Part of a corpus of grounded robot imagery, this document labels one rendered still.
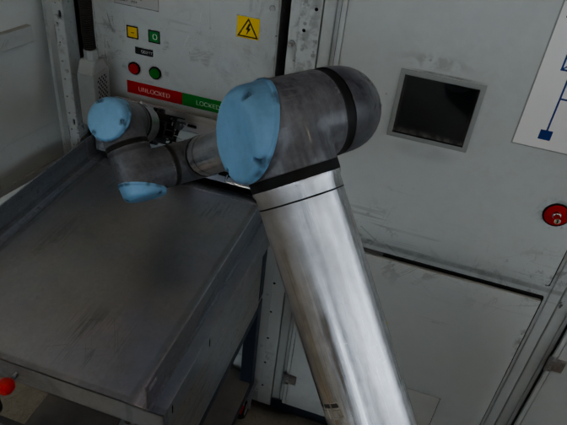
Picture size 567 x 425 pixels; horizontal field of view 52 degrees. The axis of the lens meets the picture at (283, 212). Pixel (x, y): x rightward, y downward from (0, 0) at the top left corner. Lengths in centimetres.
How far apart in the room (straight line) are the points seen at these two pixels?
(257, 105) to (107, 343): 71
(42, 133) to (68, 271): 49
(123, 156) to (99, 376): 43
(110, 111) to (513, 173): 87
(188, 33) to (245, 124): 84
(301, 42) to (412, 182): 41
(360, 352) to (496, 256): 85
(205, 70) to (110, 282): 57
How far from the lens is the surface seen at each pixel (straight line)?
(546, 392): 183
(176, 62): 154
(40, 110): 171
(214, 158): 112
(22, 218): 157
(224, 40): 146
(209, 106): 154
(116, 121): 121
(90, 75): 155
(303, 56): 136
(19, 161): 172
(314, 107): 69
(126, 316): 128
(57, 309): 131
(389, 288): 161
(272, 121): 66
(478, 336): 169
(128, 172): 121
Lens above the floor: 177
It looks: 36 degrees down
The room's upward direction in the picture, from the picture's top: 7 degrees clockwise
